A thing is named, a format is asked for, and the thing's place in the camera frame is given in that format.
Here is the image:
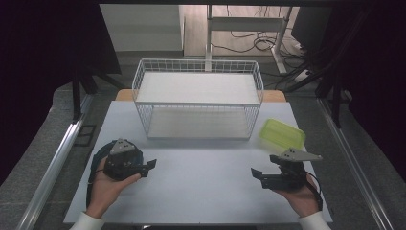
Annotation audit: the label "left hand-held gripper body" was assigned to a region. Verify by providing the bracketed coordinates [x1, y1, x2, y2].
[103, 137, 144, 182]

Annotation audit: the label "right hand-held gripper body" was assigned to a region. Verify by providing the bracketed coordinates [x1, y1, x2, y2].
[259, 147, 324, 192]

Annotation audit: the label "green plastic container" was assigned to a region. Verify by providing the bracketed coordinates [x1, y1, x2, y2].
[258, 118, 306, 151]

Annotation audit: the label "white wire rack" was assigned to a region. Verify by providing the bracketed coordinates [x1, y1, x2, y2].
[131, 57, 265, 142]

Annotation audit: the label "person's right hand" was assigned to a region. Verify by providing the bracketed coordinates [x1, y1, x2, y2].
[273, 173, 322, 219]

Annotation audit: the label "person's left hand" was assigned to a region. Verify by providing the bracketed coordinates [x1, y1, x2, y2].
[85, 156, 142, 220]

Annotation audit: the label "wooden table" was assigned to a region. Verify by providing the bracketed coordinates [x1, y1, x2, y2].
[114, 88, 287, 104]

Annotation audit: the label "black stand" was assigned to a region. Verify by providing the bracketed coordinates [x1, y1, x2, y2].
[71, 63, 125, 124]
[283, 9, 374, 128]

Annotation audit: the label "white power strip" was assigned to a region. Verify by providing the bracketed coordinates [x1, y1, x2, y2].
[293, 68, 312, 84]

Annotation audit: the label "dark curtain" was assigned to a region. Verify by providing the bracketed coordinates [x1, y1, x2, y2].
[0, 0, 123, 186]
[331, 0, 406, 183]

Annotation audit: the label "white cabinet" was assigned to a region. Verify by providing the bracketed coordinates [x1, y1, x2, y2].
[99, 3, 186, 53]

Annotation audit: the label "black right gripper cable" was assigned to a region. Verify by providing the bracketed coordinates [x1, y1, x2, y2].
[303, 171, 324, 212]

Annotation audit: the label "aluminium rail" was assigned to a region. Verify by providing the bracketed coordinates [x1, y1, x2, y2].
[15, 95, 95, 230]
[317, 97, 395, 230]

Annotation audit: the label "black floor cables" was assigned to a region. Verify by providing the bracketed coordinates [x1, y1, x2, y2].
[210, 6, 307, 54]

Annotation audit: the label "white metal desk frame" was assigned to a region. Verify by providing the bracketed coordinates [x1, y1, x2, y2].
[205, 4, 293, 75]

